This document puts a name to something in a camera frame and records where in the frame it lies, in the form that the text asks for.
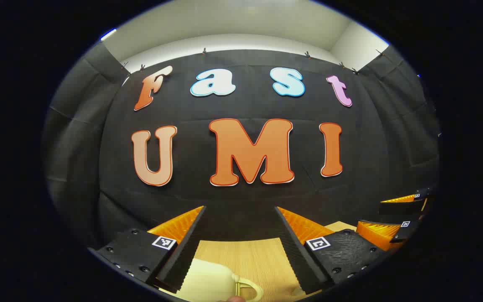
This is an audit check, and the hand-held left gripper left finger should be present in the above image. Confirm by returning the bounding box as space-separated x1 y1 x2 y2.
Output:
94 205 207 294

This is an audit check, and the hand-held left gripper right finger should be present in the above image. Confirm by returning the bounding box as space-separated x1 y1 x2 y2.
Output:
274 206 387 295

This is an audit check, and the pale yellow suitcase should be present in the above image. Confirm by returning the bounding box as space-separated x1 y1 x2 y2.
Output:
160 258 264 302

